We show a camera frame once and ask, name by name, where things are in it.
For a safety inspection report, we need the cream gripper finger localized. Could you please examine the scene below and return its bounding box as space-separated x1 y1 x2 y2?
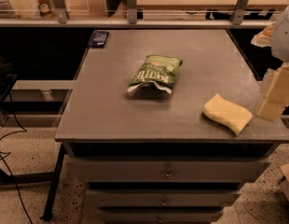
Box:
255 63 289 121
251 22 275 48

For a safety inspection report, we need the green jalapeno chip bag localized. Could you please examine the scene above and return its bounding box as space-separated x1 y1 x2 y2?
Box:
127 55 183 94

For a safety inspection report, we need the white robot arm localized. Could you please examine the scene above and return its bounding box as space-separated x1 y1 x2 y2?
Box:
251 5 289 121

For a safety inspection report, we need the yellow sponge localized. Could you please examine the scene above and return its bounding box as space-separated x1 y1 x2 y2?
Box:
202 93 253 135

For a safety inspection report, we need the grey drawer cabinet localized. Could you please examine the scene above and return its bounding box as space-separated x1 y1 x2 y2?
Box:
56 30 289 217

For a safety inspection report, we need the top grey drawer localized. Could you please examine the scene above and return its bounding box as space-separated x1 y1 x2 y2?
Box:
69 157 269 183

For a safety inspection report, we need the grey drawer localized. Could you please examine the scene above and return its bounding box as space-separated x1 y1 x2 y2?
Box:
86 189 240 208
98 209 223 224
69 157 269 183

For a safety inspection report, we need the middle grey drawer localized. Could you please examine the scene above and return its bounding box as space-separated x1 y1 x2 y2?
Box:
86 189 240 208

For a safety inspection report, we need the bottom grey drawer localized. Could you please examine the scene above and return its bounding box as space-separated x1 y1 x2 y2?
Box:
98 209 223 224

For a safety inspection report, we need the black table leg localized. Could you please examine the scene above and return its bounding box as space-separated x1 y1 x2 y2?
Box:
41 146 65 221

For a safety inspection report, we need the middle metal shelf bracket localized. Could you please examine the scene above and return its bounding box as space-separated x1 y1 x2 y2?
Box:
127 0 137 24

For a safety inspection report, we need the left metal shelf bracket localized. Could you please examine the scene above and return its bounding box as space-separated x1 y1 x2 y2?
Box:
53 0 68 23

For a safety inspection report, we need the black floor cable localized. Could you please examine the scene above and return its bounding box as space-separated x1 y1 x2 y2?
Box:
0 91 34 224

